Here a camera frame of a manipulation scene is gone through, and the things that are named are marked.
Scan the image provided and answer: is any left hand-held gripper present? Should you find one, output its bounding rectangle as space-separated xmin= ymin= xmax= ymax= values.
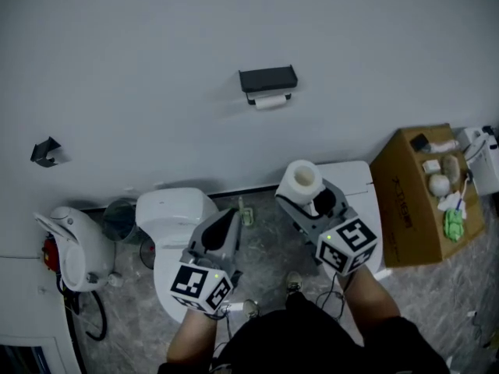
xmin=168 ymin=207 xmax=243 ymax=315

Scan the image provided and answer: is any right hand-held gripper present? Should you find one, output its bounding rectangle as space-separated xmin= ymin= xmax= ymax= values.
xmin=274 ymin=176 xmax=379 ymax=277

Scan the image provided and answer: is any thick white toilet paper roll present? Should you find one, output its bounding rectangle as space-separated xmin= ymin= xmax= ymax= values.
xmin=281 ymin=160 xmax=324 ymax=206

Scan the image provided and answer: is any person's right forearm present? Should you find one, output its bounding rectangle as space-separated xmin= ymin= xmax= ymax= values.
xmin=337 ymin=265 xmax=402 ymax=346

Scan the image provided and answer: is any person's left forearm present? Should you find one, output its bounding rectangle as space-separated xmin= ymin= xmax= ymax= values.
xmin=166 ymin=305 xmax=219 ymax=365

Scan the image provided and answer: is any white rounded toilet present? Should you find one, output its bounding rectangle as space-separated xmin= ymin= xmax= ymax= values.
xmin=135 ymin=187 xmax=219 ymax=325

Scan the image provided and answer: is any white appliance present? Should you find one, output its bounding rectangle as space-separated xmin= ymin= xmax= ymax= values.
xmin=455 ymin=125 xmax=499 ymax=197

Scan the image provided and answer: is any person's right shoe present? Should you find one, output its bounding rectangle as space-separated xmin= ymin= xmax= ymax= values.
xmin=286 ymin=271 xmax=303 ymax=294

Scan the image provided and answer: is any person's shoe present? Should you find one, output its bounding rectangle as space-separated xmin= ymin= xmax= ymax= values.
xmin=242 ymin=298 xmax=260 ymax=321
xmin=286 ymin=271 xmax=303 ymax=294

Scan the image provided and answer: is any person's left shoe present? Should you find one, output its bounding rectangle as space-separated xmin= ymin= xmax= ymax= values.
xmin=242 ymin=298 xmax=260 ymax=321

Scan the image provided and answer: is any brown cardboard box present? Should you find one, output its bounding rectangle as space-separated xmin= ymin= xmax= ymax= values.
xmin=369 ymin=122 xmax=487 ymax=269

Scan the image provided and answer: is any grey trash bin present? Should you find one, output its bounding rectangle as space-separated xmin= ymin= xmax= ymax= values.
xmin=101 ymin=197 xmax=145 ymax=245

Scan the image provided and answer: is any small black block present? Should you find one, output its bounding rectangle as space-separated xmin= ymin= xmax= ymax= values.
xmin=409 ymin=133 xmax=430 ymax=151

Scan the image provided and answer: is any white round ball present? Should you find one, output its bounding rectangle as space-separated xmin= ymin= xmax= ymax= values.
xmin=428 ymin=173 xmax=451 ymax=197

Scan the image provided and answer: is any person's black clothing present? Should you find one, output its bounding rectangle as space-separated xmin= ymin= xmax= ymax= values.
xmin=157 ymin=292 xmax=451 ymax=374

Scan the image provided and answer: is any white crumpled tissue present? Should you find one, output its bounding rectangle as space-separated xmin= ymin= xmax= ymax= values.
xmin=437 ymin=192 xmax=469 ymax=214

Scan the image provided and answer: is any green cloth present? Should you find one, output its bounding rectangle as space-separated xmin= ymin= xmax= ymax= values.
xmin=443 ymin=207 xmax=467 ymax=243

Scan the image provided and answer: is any brown furry brush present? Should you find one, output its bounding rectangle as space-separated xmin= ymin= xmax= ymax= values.
xmin=440 ymin=153 xmax=462 ymax=182

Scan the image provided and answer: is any blue white toothbrush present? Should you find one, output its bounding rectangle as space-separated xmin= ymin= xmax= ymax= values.
xmin=454 ymin=175 xmax=471 ymax=213

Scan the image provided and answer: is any white rolled cloth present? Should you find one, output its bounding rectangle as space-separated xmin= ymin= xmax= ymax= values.
xmin=426 ymin=139 xmax=461 ymax=153

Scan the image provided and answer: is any red valve box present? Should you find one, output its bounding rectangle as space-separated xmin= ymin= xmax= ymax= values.
xmin=41 ymin=236 xmax=59 ymax=272

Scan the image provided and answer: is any thin black cable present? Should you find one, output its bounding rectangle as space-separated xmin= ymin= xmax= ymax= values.
xmin=315 ymin=274 xmax=346 ymax=321

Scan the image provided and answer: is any black wall paper holder shelf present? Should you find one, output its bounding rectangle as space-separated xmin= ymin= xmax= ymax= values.
xmin=238 ymin=64 xmax=299 ymax=107

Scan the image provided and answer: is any black hose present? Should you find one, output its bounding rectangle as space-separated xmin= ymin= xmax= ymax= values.
xmin=58 ymin=282 xmax=108 ymax=342

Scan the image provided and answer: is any small black wall bracket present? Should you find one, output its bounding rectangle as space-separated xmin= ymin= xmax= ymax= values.
xmin=30 ymin=136 xmax=62 ymax=168

